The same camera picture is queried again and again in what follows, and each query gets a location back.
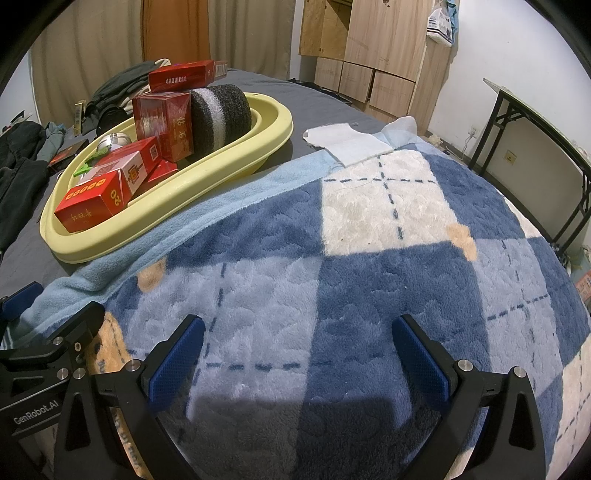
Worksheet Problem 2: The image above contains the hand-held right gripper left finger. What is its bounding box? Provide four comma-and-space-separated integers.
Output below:
55, 315, 207, 480

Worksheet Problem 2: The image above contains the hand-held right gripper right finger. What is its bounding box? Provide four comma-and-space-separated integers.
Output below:
392, 315, 548, 480

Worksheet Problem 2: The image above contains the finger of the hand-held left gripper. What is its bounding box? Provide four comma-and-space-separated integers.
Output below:
0, 281, 44, 324
0, 302, 107, 370

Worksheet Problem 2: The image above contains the red box with gold dots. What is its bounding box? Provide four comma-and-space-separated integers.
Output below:
54, 168, 136, 233

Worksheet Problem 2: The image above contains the red white box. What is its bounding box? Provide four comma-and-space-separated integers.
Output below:
96, 137, 162, 195

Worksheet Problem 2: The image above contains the yellow plastic basin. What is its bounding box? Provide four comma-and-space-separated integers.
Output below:
39, 91, 295, 265

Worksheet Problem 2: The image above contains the red box with gold print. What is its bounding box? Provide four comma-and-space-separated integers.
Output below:
147, 159, 180, 182

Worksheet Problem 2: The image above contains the long red carton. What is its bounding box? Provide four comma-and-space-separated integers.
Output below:
148, 59, 218, 93

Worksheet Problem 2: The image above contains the blue plaid fleece blanket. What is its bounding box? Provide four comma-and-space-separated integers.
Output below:
0, 117, 591, 480

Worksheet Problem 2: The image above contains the black clothes pile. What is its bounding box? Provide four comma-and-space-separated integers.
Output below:
0, 121, 49, 252

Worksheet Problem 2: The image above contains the black flat box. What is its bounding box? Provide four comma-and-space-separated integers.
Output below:
48, 141, 89, 169

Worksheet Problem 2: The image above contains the green plastic clip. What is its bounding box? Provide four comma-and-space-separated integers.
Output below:
73, 148, 110, 179

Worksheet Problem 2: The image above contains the grey cloth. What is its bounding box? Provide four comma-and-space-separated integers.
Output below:
37, 122, 71, 162

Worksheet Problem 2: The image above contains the dark green clothes pile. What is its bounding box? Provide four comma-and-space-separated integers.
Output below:
85, 59, 171, 134

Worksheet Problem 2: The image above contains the white cloth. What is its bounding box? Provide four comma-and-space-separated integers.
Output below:
302, 124, 393, 168

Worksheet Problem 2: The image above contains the black grey sponge cylinder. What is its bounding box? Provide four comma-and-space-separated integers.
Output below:
190, 84, 253, 158

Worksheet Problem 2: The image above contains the black folding table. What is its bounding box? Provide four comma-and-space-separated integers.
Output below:
471, 78, 591, 273

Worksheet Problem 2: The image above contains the grey bed sheet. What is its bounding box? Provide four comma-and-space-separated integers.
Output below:
0, 69, 399, 296

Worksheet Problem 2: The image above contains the orange wooden door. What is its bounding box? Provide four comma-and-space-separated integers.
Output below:
141, 0, 211, 65

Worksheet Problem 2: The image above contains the wooden wardrobe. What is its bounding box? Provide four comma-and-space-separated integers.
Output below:
299, 0, 455, 136

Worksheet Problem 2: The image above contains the beige curtain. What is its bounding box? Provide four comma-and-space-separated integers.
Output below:
30, 0, 296, 123

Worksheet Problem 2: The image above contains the hanging plastic bag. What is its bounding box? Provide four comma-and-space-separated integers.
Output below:
426, 0, 459, 48

